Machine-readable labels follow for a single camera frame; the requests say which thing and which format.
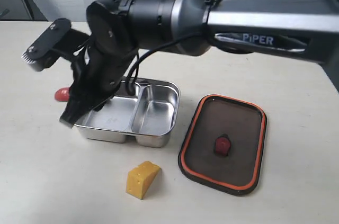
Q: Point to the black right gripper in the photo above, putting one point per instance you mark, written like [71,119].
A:
[97,77]

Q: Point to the red toy sausage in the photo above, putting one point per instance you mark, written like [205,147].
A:
[62,95]

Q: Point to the yellow toy cheese wedge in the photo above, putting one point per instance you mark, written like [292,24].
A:
[140,178]

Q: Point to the dark transparent box lid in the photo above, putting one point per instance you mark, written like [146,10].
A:
[223,146]

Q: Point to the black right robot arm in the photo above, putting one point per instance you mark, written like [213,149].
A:
[125,32]

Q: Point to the stainless steel lunch box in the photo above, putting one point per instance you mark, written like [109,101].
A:
[149,115]

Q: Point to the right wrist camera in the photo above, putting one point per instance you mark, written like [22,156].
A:
[58,40]

